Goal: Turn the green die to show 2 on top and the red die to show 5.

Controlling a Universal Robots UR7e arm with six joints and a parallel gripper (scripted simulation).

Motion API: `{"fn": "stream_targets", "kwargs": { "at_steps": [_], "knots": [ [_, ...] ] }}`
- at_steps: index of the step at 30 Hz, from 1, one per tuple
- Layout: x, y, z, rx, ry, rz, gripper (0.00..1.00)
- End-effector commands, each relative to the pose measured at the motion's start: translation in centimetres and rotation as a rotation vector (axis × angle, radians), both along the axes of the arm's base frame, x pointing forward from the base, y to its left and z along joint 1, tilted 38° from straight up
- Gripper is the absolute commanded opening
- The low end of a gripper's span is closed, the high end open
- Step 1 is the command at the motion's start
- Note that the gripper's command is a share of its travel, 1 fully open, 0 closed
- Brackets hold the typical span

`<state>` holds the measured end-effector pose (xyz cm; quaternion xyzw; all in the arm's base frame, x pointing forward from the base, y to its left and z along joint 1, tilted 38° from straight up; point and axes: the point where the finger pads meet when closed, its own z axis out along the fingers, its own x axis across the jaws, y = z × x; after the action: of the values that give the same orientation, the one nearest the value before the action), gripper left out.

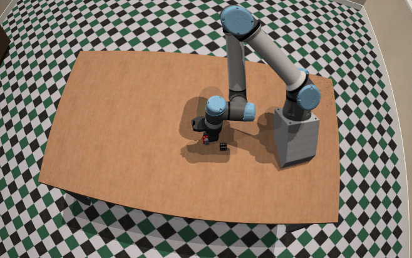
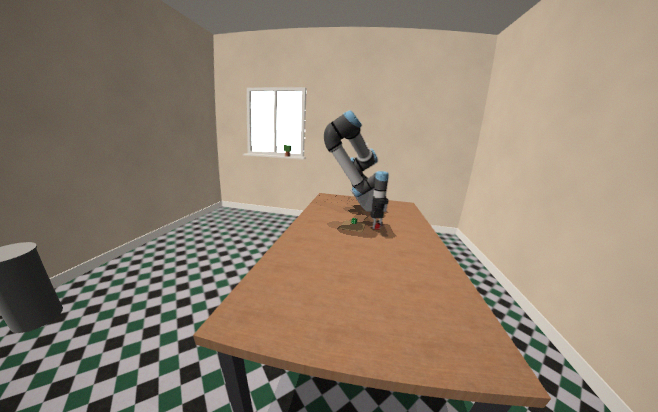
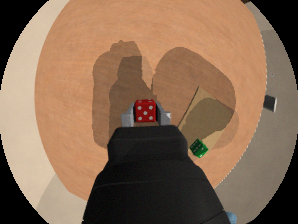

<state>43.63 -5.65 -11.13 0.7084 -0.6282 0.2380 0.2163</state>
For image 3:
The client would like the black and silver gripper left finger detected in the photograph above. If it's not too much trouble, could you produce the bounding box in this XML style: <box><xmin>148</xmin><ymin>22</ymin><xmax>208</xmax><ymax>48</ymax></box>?
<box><xmin>121</xmin><ymin>103</ymin><xmax>136</xmax><ymax>127</ymax></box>

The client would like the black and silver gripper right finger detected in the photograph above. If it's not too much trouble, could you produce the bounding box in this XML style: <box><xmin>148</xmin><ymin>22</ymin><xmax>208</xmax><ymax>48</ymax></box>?
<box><xmin>155</xmin><ymin>102</ymin><xmax>171</xmax><ymax>125</ymax></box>

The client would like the red die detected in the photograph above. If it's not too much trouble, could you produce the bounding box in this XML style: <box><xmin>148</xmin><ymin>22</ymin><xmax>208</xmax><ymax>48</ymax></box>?
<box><xmin>135</xmin><ymin>99</ymin><xmax>156</xmax><ymax>123</ymax></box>

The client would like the tan square mat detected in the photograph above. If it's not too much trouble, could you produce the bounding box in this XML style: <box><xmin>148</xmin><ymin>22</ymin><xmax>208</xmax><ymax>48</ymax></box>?
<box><xmin>177</xmin><ymin>86</ymin><xmax>232</xmax><ymax>157</ymax></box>

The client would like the green die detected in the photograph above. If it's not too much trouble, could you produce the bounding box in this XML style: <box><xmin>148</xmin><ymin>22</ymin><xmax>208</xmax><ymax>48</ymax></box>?
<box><xmin>189</xmin><ymin>139</ymin><xmax>208</xmax><ymax>158</ymax></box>

